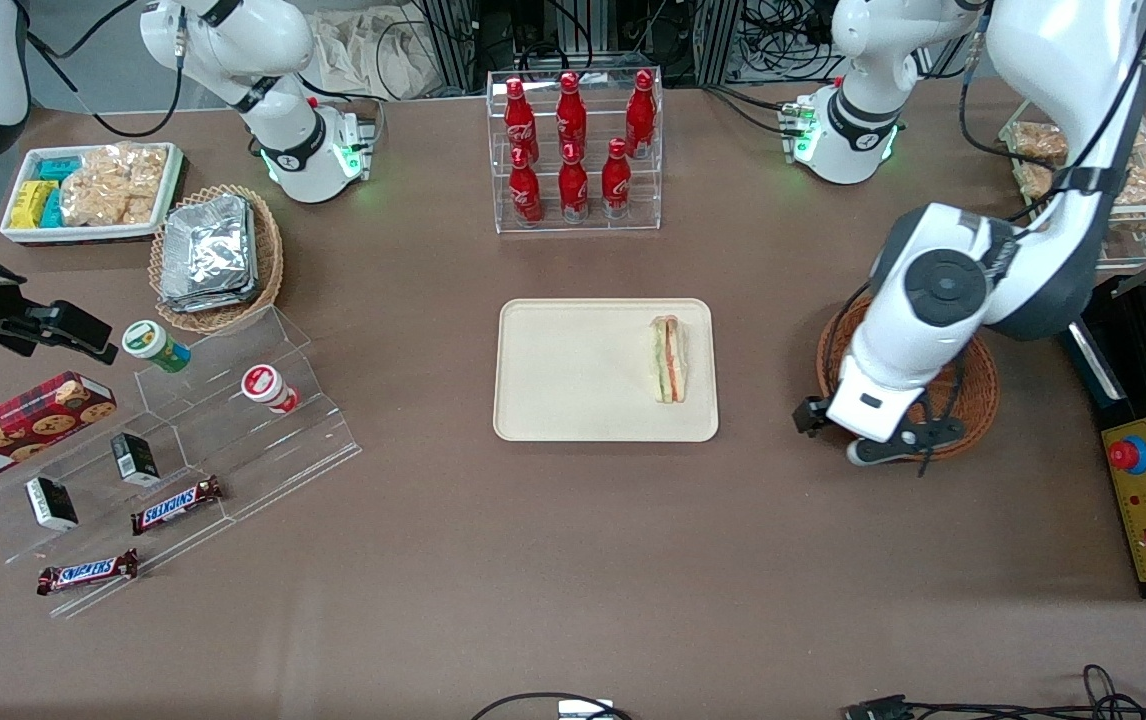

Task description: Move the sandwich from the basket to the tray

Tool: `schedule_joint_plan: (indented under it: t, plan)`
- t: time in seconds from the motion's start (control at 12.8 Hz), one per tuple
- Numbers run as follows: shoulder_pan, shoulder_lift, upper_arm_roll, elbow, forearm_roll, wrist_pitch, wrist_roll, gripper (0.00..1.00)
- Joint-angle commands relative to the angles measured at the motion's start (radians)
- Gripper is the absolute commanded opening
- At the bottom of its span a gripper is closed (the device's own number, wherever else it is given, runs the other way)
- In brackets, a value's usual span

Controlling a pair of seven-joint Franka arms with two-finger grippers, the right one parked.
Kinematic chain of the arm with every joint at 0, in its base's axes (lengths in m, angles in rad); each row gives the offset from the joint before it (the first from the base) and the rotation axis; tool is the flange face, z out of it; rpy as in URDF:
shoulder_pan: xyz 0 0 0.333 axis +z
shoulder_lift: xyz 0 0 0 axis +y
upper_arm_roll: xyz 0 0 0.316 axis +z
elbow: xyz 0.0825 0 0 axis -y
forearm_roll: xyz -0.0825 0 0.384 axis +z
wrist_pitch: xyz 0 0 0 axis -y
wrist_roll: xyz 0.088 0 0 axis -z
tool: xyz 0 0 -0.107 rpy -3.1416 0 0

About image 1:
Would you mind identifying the triangle sandwich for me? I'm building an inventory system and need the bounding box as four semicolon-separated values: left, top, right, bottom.
647;314;691;406

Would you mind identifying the white rectangular snack tray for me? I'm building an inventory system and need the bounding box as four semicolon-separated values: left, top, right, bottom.
0;141;187;247

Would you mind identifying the round brown wicker basket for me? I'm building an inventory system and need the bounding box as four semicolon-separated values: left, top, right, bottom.
816;291;1001;463

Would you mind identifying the oval brown wicker basket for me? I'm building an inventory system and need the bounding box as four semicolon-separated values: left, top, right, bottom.
148;183;286;335

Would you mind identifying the beige plastic tray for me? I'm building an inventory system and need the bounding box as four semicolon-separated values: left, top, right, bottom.
492;297;721;444

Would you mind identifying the green lidded snack cup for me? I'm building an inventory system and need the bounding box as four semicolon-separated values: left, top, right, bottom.
121;319;192;375

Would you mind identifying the red tartan cookie box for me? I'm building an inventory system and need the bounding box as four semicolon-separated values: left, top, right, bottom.
0;370;119;495

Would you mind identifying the yellow snack packet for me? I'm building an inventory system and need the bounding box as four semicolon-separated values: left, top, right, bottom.
9;179;60;230

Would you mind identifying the small black box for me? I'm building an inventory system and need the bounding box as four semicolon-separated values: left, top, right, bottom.
110;431;162;489
24;475;81;533

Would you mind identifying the silver foil packet stack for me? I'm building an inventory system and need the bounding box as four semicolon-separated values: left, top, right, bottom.
158;194;260;314

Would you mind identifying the red lidded snack cup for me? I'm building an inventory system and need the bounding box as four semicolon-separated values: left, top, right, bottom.
240;364;301;415

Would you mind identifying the brown snickers bar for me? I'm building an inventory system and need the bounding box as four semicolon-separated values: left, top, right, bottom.
36;547;141;598
129;475;225;537

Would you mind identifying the clear acrylic stepped display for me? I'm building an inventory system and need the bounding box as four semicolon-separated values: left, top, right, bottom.
0;304;365;622

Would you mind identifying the clear acrylic bottle rack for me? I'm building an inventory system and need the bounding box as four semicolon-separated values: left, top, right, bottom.
485;67;665;236

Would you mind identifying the red cola bottle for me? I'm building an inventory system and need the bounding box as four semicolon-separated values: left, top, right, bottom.
625;69;658;160
555;71;588;161
503;77;540;167
558;142;591;224
509;146;544;227
600;137;633;220

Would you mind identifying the beige cloth bag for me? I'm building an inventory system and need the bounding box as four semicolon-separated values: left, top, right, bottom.
311;6;446;102

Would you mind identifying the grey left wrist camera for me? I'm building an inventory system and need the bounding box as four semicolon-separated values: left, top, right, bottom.
846;418;966;468

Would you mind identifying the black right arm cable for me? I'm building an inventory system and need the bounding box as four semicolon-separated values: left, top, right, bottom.
25;0;186;139

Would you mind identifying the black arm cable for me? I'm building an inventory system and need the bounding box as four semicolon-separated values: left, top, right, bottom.
25;0;186;139
918;0;1146;476

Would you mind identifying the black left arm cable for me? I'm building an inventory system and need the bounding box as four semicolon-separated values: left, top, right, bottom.
918;0;1146;476

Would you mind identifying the black tangled cable with plug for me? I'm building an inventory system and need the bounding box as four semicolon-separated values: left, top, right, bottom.
841;663;1146;720

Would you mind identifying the black cable bundle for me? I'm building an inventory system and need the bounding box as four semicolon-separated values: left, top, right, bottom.
703;0;849;136

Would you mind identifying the black looped cable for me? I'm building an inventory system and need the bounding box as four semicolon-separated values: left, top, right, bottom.
470;691;636;720

